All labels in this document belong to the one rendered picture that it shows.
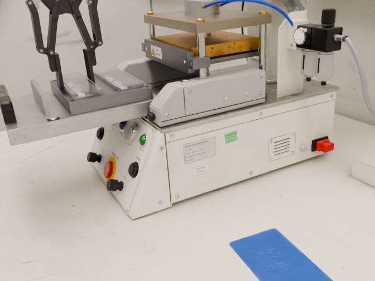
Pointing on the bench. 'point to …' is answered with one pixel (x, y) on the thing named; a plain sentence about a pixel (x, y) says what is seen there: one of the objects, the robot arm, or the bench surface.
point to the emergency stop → (108, 169)
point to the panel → (124, 157)
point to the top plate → (211, 17)
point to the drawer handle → (6, 106)
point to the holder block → (146, 93)
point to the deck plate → (315, 90)
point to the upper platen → (216, 44)
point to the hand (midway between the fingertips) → (74, 70)
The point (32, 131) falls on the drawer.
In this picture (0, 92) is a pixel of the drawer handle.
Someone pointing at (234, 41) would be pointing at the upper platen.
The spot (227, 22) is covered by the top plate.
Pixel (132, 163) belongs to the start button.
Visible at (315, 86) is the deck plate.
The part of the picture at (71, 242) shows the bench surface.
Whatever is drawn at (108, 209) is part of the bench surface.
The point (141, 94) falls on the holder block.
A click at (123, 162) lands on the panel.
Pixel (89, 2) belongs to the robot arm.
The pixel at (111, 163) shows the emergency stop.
